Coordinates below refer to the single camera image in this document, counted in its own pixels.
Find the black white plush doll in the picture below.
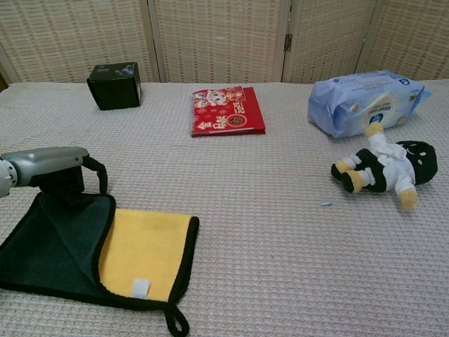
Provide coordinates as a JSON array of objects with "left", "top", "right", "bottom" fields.
[{"left": 330, "top": 121, "right": 439, "bottom": 211}]

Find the red spiral calendar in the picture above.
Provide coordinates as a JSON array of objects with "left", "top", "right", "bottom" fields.
[{"left": 191, "top": 86, "right": 267, "bottom": 138}]

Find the beige woven tablecloth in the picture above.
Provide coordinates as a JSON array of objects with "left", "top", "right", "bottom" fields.
[{"left": 0, "top": 81, "right": 449, "bottom": 337}]

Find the black cardboard box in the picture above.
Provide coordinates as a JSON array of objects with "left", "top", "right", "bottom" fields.
[{"left": 86, "top": 62, "right": 142, "bottom": 111}]

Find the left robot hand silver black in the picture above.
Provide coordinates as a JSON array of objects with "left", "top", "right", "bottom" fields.
[{"left": 1, "top": 146, "right": 109, "bottom": 209}]

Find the blue tissue pack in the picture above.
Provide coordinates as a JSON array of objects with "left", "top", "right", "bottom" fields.
[{"left": 307, "top": 69, "right": 433, "bottom": 138}]

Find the woven folding screen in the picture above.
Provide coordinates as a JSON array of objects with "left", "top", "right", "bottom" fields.
[{"left": 0, "top": 0, "right": 449, "bottom": 85}]

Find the grey yellow towel black trim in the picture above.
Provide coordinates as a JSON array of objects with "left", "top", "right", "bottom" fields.
[{"left": 0, "top": 192, "right": 200, "bottom": 337}]

